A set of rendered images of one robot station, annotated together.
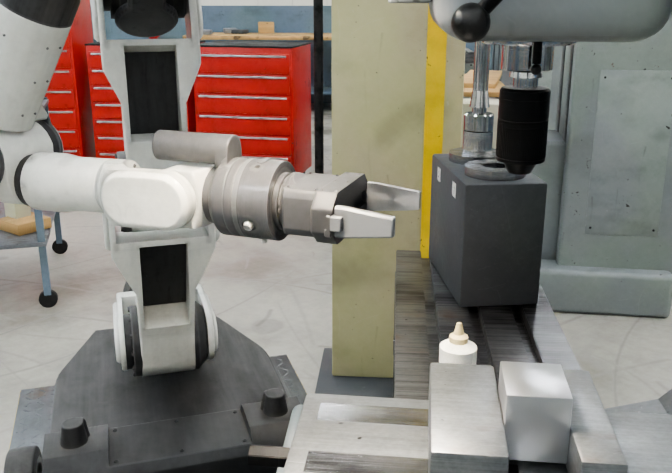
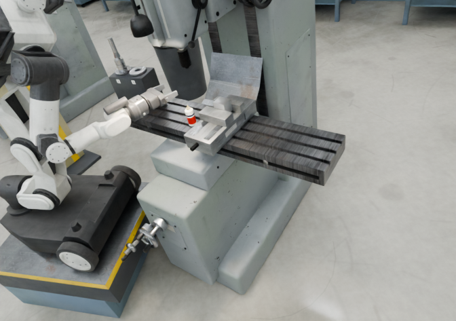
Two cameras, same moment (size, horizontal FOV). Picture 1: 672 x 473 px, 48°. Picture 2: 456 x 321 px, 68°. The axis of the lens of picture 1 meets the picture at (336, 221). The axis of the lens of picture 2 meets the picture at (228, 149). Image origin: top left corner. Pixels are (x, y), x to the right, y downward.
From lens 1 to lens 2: 1.01 m
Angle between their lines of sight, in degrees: 51
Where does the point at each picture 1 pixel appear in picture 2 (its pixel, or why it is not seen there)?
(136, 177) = (115, 121)
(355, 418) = (198, 130)
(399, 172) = not seen: hidden behind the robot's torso
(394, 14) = not seen: outside the picture
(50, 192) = (84, 144)
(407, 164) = not seen: hidden behind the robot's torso
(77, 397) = (42, 231)
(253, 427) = (112, 183)
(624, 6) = (204, 28)
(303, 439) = (199, 138)
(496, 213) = (149, 81)
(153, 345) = (60, 191)
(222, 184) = (134, 108)
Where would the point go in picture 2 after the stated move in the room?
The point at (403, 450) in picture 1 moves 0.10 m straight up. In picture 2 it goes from (212, 127) to (207, 108)
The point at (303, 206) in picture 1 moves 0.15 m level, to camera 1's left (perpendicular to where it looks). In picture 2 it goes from (155, 100) to (131, 122)
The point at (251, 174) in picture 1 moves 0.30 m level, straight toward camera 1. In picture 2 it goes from (138, 102) to (204, 107)
